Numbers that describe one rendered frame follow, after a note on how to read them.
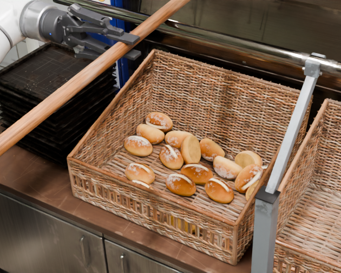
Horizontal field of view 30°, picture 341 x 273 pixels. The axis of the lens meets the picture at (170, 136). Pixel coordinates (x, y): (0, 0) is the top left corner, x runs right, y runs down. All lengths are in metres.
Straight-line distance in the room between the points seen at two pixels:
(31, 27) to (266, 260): 0.75
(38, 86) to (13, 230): 0.50
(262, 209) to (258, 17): 0.68
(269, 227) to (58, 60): 1.01
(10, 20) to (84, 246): 0.77
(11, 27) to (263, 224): 0.73
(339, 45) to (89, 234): 0.89
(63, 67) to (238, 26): 0.58
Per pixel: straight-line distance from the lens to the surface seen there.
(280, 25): 1.87
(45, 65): 2.13
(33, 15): 1.53
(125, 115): 2.06
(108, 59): 1.36
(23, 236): 2.20
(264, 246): 1.47
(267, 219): 1.41
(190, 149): 1.99
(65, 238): 2.04
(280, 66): 1.93
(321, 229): 1.85
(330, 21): 1.83
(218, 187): 1.87
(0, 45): 1.53
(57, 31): 1.50
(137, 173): 1.94
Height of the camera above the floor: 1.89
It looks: 37 degrees down
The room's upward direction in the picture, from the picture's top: 3 degrees counter-clockwise
